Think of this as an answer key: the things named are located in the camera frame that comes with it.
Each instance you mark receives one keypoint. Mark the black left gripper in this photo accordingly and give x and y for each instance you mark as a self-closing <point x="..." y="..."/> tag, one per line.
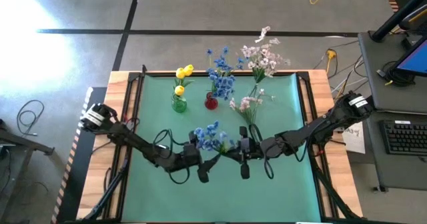
<point x="191" y="162"/>

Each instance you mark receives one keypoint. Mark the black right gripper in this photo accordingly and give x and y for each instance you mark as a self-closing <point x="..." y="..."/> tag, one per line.
<point x="255" y="150"/>

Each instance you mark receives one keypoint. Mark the blue artificial flower stem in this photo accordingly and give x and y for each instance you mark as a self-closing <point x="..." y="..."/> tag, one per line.
<point x="220" y="62"/>
<point x="225" y="85"/>
<point x="208" y="140"/>

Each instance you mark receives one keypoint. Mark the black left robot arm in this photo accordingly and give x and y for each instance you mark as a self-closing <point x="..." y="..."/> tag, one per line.
<point x="140" y="144"/>

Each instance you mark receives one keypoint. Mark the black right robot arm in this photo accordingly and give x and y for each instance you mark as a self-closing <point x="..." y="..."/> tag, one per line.
<point x="317" y="130"/>

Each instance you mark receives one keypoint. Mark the red glass vase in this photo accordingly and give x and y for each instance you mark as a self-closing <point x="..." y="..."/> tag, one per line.
<point x="211" y="104"/>

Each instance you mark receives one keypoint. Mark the green glass vase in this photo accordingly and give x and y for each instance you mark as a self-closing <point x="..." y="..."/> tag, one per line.
<point x="179" y="105"/>

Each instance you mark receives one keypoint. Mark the clear glass vase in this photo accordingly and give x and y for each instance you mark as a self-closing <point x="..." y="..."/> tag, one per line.
<point x="258" y="92"/>

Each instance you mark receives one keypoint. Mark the green table mat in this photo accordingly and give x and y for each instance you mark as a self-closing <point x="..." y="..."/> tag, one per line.
<point x="217" y="200"/>

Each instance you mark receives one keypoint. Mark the white paper sheet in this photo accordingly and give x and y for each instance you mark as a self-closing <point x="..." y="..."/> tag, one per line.
<point x="355" y="140"/>

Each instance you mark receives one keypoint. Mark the black striped-edge floor mat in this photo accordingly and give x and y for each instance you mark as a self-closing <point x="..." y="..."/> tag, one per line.
<point x="80" y="157"/>

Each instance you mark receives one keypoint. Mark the yellow plug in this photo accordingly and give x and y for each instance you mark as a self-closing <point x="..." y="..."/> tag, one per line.
<point x="330" y="54"/>

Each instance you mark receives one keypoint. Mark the grey desk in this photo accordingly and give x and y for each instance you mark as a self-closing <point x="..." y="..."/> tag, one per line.
<point x="373" y="67"/>
<point x="393" y="170"/>

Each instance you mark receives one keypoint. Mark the black keyboard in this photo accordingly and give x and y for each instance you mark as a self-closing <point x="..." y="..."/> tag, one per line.
<point x="403" y="137"/>

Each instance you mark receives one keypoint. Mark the black metal stand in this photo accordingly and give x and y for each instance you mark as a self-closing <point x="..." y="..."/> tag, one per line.
<point x="20" y="144"/>

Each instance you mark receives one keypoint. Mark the computer monitor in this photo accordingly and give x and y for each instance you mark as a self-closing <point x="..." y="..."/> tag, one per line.
<point x="417" y="60"/>

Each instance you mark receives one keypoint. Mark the black monitor pole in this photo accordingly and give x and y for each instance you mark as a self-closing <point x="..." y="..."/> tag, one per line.
<point x="397" y="15"/>

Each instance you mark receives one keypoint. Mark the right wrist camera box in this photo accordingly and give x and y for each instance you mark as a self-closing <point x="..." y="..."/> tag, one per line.
<point x="245" y="144"/>

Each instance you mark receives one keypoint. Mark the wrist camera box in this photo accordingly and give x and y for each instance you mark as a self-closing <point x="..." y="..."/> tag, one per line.
<point x="191" y="150"/>
<point x="245" y="144"/>

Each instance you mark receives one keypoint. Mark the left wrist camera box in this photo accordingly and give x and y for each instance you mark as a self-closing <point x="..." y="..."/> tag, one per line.
<point x="191" y="150"/>

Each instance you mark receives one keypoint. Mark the black table frame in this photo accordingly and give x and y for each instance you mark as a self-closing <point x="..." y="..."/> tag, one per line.
<point x="156" y="73"/>

